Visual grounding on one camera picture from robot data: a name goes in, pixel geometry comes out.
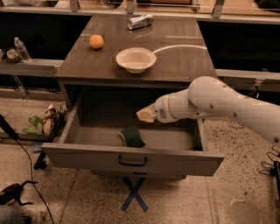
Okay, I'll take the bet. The white paper bowl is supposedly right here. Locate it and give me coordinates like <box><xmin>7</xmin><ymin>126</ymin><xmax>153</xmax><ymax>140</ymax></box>
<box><xmin>115</xmin><ymin>47</ymin><xmax>157</xmax><ymax>74</ymax></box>

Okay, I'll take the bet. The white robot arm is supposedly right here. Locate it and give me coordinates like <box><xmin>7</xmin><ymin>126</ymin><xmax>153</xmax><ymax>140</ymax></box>
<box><xmin>136</xmin><ymin>76</ymin><xmax>280</xmax><ymax>145</ymax></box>

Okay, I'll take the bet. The black power adapter with cable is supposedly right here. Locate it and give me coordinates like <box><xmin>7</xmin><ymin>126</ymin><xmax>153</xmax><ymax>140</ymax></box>
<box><xmin>258</xmin><ymin>145</ymin><xmax>280</xmax><ymax>177</ymax></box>

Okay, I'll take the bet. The clear plastic water bottle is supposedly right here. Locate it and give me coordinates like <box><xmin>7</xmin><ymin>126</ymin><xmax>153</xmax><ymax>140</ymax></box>
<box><xmin>14</xmin><ymin>37</ymin><xmax>32</xmax><ymax>63</ymax></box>

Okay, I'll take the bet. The orange fruit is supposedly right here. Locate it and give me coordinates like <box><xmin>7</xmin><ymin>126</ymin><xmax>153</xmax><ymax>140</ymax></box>
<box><xmin>89</xmin><ymin>35</ymin><xmax>104</xmax><ymax>49</ymax></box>

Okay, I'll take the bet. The small bowl on shelf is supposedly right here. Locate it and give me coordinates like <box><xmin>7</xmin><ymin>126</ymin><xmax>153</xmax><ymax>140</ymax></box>
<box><xmin>2</xmin><ymin>48</ymin><xmax>21</xmax><ymax>63</ymax></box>

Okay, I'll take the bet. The crushed silver can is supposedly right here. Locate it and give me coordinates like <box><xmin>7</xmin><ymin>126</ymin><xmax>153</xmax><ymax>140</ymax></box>
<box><xmin>128</xmin><ymin>14</ymin><xmax>153</xmax><ymax>31</ymax></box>

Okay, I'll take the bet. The grey side shelf rail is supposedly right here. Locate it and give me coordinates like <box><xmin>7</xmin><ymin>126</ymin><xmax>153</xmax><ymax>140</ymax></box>
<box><xmin>0</xmin><ymin>59</ymin><xmax>63</xmax><ymax>78</ymax></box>

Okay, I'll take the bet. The black drawer handle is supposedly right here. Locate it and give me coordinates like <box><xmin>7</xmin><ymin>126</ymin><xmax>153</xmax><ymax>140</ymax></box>
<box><xmin>118</xmin><ymin>156</ymin><xmax>148</xmax><ymax>167</ymax></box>

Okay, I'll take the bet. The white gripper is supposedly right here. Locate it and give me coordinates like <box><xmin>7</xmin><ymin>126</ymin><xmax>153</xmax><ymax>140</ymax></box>
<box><xmin>136</xmin><ymin>90</ymin><xmax>193</xmax><ymax>123</ymax></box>

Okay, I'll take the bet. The grey wooden drawer cabinet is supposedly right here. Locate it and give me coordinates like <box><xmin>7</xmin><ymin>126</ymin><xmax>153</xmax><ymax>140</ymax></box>
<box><xmin>44</xmin><ymin>15</ymin><xmax>223</xmax><ymax>179</ymax></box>

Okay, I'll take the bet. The open grey top drawer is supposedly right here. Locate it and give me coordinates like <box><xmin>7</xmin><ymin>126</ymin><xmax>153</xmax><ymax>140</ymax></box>
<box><xmin>43</xmin><ymin>87</ymin><xmax>224</xmax><ymax>179</ymax></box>

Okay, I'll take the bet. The blue tape cross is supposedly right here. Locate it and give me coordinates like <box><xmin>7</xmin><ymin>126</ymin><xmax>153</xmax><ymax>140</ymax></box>
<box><xmin>121</xmin><ymin>177</ymin><xmax>148</xmax><ymax>213</ymax></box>

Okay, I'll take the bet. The green leafy toy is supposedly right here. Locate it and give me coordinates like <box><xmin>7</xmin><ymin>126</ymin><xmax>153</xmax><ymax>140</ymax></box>
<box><xmin>23</xmin><ymin>115</ymin><xmax>43</xmax><ymax>135</ymax></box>

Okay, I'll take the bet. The green and yellow sponge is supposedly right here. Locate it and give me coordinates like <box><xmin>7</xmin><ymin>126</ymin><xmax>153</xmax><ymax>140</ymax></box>
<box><xmin>120</xmin><ymin>126</ymin><xmax>146</xmax><ymax>148</ymax></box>

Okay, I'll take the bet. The black tripod leg with cable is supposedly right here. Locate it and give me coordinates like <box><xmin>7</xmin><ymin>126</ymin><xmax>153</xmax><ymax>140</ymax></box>
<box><xmin>0</xmin><ymin>114</ymin><xmax>56</xmax><ymax>224</ymax></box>

